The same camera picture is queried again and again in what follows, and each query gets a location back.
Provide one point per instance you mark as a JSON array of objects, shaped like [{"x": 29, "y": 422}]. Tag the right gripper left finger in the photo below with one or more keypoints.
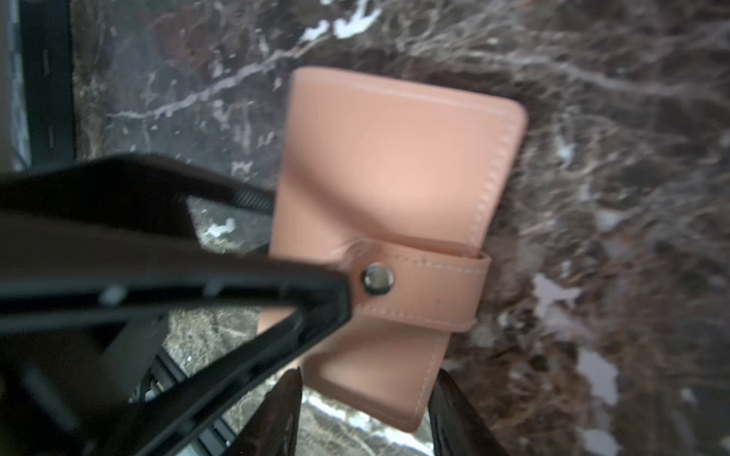
[{"x": 273, "y": 428}]

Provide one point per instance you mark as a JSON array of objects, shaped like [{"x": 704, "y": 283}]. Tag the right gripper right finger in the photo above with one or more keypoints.
[{"x": 457, "y": 428}]

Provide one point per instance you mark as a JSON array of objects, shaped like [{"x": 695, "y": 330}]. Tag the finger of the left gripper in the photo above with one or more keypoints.
[
  {"x": 86, "y": 313},
  {"x": 141, "y": 192}
]

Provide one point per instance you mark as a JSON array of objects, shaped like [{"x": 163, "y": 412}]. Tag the pink leather card holder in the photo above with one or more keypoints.
[{"x": 395, "y": 184}]

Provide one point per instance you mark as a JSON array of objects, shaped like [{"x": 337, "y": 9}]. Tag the black front mounting rail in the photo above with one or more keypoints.
[{"x": 46, "y": 47}]

